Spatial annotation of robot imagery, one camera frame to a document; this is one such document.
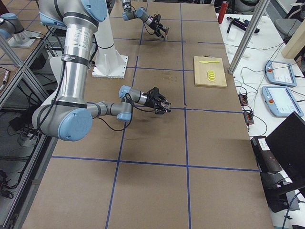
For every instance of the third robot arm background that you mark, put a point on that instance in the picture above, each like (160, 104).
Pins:
(10, 25)

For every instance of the aluminium frame post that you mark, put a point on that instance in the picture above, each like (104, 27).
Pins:
(258, 13)

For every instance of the upper blue teach pendant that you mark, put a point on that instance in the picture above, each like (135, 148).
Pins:
(280, 73)

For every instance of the black computer monitor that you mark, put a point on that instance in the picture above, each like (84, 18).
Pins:
(287, 143)

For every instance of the yellow plastic knife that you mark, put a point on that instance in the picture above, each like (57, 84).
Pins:
(206, 62)

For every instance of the yellow lemon slices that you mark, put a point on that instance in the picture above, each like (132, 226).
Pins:
(211, 75)

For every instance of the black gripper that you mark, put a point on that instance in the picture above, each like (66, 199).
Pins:
(151, 101)
(155, 25)

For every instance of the clear glass measuring cup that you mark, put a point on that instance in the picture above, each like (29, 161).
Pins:
(165, 106)

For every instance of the white foam block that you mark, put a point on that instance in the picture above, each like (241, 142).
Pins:
(232, 35)

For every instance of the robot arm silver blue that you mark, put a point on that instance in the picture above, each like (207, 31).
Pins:
(65, 114)
(130, 13)

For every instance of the lower blue teach pendant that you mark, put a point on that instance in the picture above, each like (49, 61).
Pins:
(280, 101)

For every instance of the black box with label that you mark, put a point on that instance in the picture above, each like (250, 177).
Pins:
(265, 158)

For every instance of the white plastic chair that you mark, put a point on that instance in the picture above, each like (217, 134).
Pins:
(56, 67)

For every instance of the blue teach pendant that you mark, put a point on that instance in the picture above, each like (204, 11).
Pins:
(280, 101)
(280, 73)

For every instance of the red cylinder bottle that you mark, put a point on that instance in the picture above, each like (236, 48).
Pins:
(222, 11)

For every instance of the wooden cutting board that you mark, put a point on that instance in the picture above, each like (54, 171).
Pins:
(200, 72)

